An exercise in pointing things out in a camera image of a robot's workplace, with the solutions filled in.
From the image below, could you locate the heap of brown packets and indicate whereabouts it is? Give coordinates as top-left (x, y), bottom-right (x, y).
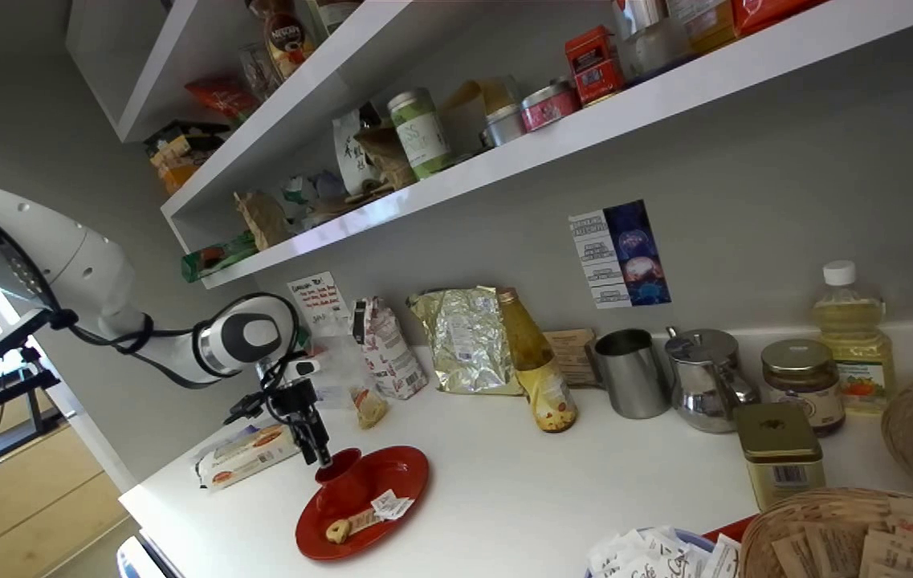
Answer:
top-left (769, 498), bottom-right (913, 578)

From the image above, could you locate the clear plastic snack bag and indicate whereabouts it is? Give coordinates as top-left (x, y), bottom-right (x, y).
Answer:
top-left (314, 337), bottom-right (389, 430)

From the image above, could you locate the oil bottle with white cap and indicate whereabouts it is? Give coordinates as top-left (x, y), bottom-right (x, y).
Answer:
top-left (811, 260), bottom-right (898, 416)

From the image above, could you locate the red box tin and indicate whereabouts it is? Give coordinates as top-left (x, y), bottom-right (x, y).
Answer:
top-left (565, 25), bottom-right (626, 108)

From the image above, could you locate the green and white canister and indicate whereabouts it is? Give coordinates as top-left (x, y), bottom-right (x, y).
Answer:
top-left (386, 88), bottom-right (454, 181)

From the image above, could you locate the brown sugar stick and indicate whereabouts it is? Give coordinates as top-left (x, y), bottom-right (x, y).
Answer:
top-left (344, 507), bottom-right (383, 535)

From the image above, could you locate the glass jar with gold lid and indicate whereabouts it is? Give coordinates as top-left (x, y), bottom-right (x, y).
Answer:
top-left (760, 338), bottom-right (847, 438)

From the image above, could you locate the red dish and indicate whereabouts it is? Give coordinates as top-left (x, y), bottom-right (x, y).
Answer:
top-left (701, 516), bottom-right (756, 547)

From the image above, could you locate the silver round tin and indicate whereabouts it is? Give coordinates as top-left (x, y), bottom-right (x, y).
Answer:
top-left (481, 103), bottom-right (528, 149)

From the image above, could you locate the blue and white flyer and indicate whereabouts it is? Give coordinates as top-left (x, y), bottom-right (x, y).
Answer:
top-left (569, 199), bottom-right (673, 311)

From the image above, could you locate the gold foil bag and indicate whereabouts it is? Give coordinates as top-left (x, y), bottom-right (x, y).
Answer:
top-left (407, 287), bottom-right (524, 397)

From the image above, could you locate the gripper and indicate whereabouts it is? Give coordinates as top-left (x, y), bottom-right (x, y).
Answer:
top-left (266, 377), bottom-right (335, 470)

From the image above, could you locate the small glass jar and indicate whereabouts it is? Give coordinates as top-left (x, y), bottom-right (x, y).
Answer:
top-left (237, 42), bottom-right (281, 102)

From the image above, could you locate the crumpled brown bag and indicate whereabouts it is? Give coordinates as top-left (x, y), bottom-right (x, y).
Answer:
top-left (355, 124), bottom-right (418, 192)

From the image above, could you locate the white and red paper bag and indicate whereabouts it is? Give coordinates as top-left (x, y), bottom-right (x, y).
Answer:
top-left (351, 297), bottom-right (430, 401)

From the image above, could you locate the stack of yellow boxes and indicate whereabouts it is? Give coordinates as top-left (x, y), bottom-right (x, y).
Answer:
top-left (142, 120), bottom-right (231, 196)

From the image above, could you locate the steel pot with lid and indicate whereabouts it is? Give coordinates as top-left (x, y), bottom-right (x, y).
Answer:
top-left (663, 325), bottom-right (761, 435)

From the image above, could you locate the tan paper bag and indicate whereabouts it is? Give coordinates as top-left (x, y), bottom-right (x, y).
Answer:
top-left (438, 75), bottom-right (520, 158)

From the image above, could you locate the green packet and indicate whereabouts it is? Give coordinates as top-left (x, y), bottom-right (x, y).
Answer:
top-left (181, 232), bottom-right (259, 283)

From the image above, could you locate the white note with red writing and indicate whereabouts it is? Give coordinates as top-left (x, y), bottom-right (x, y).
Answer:
top-left (287, 271), bottom-right (352, 337)

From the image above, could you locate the orange box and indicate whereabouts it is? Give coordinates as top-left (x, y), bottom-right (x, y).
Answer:
top-left (732, 0), bottom-right (828, 38)

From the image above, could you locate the white wall shelf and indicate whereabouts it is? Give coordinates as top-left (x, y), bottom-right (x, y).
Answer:
top-left (65, 0), bottom-right (913, 291)

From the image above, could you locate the glass bottle of yellow liquid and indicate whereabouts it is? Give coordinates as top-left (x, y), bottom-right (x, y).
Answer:
top-left (496, 287), bottom-right (579, 434)

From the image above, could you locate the red plate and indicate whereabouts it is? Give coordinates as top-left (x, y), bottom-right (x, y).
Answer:
top-left (296, 446), bottom-right (430, 561)

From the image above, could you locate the clear glass jar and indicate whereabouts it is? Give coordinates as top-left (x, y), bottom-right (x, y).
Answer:
top-left (613, 0), bottom-right (695, 82)

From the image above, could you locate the white printed bag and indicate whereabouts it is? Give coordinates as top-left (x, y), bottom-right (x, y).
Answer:
top-left (332, 108), bottom-right (384, 197)

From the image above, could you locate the steel cup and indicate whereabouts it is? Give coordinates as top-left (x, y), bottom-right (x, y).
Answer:
top-left (592, 328), bottom-right (673, 421)

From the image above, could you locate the wooden cabinet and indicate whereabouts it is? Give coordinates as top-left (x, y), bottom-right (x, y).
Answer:
top-left (0, 424), bottom-right (132, 578)

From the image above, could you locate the yellow box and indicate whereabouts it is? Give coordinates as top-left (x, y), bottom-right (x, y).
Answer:
top-left (669, 0), bottom-right (739, 55)

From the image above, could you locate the heap of white sachets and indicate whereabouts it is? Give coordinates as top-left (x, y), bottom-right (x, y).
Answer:
top-left (370, 489), bottom-right (415, 521)
top-left (585, 526), bottom-right (743, 578)

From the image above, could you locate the red round tin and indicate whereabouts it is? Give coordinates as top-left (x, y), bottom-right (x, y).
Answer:
top-left (520, 78), bottom-right (584, 134)

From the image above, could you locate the coffee jar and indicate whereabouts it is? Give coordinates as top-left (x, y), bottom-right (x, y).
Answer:
top-left (247, 0), bottom-right (317, 82)

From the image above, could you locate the white biscuit packet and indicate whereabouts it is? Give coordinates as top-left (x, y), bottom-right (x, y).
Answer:
top-left (195, 423), bottom-right (301, 491)

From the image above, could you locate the brown paper packet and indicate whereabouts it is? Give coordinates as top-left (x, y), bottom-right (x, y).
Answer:
top-left (543, 328), bottom-right (602, 389)

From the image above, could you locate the heap of clear bags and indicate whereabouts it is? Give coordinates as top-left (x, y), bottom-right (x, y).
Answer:
top-left (279, 171), bottom-right (362, 234)

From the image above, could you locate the gold tin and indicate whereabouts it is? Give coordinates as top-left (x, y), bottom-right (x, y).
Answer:
top-left (733, 401), bottom-right (827, 513)

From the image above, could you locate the red cup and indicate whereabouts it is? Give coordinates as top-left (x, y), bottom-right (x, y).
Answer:
top-left (314, 447), bottom-right (363, 487)

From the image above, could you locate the brown paper bag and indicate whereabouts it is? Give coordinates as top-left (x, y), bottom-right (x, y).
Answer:
top-left (233, 190), bottom-right (291, 252)

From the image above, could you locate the red packet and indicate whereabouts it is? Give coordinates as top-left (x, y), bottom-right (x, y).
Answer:
top-left (184, 75), bottom-right (263, 122)

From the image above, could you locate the black stand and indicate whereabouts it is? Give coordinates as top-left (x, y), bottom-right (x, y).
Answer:
top-left (0, 308), bottom-right (65, 486)

